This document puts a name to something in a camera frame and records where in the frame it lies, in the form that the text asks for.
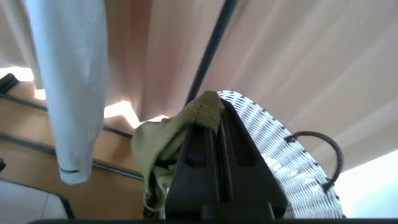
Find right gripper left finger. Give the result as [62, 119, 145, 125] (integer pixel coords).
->
[164, 124, 223, 218]

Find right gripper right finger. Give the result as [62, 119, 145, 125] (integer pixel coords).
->
[217, 98, 289, 218]

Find green garment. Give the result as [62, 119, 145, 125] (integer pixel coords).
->
[130, 90, 225, 214]

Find pale grey shorts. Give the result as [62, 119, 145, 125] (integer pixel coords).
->
[23, 0, 109, 186]

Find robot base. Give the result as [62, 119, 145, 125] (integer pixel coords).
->
[0, 177, 75, 219]

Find white laundry basket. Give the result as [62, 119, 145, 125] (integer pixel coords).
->
[217, 90, 348, 219]

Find black clothes rack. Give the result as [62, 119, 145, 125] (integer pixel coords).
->
[0, 0, 239, 183]

